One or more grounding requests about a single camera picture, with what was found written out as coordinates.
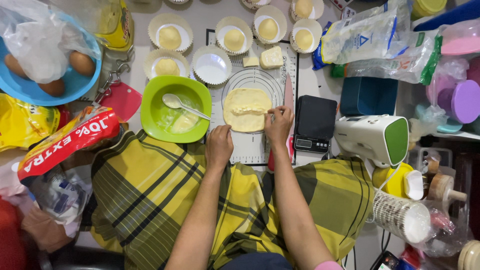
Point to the person's right hand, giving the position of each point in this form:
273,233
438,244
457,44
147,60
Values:
279,127

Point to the person's left hand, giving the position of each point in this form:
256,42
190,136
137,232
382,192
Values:
219,148

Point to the person's left fingers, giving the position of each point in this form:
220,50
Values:
220,129

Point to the round dough sheet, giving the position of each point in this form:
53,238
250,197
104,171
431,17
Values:
243,99

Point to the grated cheese filling strip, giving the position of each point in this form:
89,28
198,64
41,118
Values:
247,110

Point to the white silicone baking mat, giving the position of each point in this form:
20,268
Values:
251,150

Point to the yellow butter in bowl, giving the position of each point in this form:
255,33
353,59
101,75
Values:
183,122

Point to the white plastic spoon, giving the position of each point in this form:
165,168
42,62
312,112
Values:
173,101

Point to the group of paper baking cups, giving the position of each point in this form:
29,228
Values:
212,67

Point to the green plastic bowl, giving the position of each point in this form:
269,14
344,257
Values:
153,112

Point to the small cheese piece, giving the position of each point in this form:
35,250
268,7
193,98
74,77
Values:
250,62

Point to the large cheese block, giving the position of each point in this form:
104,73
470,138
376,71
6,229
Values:
271,57

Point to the group of dough balls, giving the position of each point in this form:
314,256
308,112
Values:
234,40

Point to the black digital kitchen scale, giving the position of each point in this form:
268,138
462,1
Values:
315,118

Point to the yellow plaid sarong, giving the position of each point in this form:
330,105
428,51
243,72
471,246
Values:
150,195

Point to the red plastic dough scraper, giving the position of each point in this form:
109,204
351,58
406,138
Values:
122,101

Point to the metal mixer hooks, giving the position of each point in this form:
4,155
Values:
112,77

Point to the blue packet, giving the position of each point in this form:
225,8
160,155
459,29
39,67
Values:
318,56

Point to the yellow oil bottle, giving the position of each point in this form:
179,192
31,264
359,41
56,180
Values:
120,30

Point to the white and green hand mixer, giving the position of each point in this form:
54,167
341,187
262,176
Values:
367,137

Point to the dark teal box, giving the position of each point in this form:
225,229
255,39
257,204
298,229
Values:
367,95

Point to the blue plastic bowl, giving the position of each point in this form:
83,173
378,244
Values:
75,88

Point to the brown egg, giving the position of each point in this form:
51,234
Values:
53,87
81,63
13,65

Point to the red and white flour bag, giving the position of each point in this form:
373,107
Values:
63,144

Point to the clear flour bag blue print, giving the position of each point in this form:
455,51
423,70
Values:
360,37

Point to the white remote with red buttons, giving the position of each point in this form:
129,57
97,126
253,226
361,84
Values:
342,5

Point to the pink sleeve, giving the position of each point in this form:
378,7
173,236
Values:
329,265

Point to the yellow round container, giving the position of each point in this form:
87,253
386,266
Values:
392,183

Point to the clear bag green edge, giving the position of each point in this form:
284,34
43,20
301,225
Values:
397,63

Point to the stack of paper cups in plastic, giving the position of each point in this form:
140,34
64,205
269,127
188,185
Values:
397,215

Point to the yellow packet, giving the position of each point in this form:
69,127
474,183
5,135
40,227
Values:
22,120

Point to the clear crumpled plastic bag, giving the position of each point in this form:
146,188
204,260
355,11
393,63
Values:
41,41

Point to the black phone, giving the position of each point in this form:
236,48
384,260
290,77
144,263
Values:
386,261

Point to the clear plastic box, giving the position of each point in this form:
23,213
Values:
431,159

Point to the wooden rolling pin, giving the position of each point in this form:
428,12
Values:
444,187

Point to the shelf with plastic containers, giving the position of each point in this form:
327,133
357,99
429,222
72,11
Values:
457,93

